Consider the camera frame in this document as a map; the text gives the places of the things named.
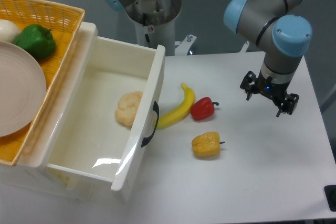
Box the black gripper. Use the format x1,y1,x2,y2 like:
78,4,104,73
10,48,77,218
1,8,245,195
240,71,300,118

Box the white drawer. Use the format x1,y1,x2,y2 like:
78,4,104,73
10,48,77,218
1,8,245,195
47,37,165,192

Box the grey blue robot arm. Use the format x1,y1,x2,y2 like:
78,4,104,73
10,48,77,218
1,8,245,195
105,0,312,114

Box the white drawer cabinet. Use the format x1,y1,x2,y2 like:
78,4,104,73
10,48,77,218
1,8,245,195
1,23,130,200

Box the red bell pepper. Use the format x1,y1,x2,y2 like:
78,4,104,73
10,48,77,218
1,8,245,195
190,97,219,121

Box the yellow bell pepper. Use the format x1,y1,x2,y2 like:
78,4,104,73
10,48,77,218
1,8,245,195
192,132,225,158

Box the yellow banana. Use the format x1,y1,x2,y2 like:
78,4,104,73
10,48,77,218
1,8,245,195
157,83,195,130

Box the black object at table edge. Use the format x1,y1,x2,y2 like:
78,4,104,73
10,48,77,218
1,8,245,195
324,185,336,212

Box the beige bread roll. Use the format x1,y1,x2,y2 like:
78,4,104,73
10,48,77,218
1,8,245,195
114,91,143,126

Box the yellow woven basket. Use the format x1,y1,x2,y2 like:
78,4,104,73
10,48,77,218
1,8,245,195
0,0,86,167

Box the green bell pepper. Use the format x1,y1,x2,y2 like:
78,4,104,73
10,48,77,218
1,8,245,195
13,24,57,60

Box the pink plate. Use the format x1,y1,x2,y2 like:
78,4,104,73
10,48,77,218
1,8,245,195
1,41,46,136

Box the white onion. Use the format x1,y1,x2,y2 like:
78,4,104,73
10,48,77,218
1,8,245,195
0,19,21,43

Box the black drawer handle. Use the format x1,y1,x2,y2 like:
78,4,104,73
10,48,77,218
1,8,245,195
141,101,160,147

